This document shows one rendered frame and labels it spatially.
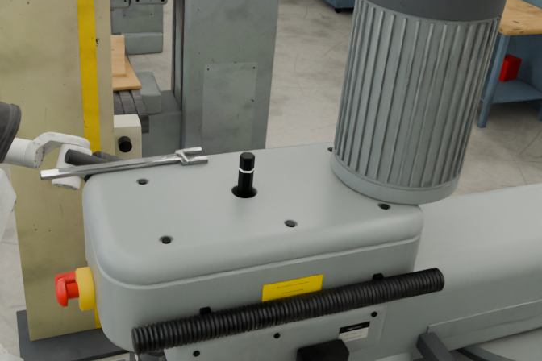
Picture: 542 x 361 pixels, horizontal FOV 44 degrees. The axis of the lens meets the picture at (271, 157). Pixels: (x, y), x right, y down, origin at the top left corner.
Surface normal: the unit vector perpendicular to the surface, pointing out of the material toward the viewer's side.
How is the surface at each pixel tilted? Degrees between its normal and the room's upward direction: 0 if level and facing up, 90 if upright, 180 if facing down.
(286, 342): 90
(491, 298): 90
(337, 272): 90
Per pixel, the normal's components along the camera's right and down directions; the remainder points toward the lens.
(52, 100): 0.36, 0.48
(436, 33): -0.07, 0.48
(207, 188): 0.09, -0.87
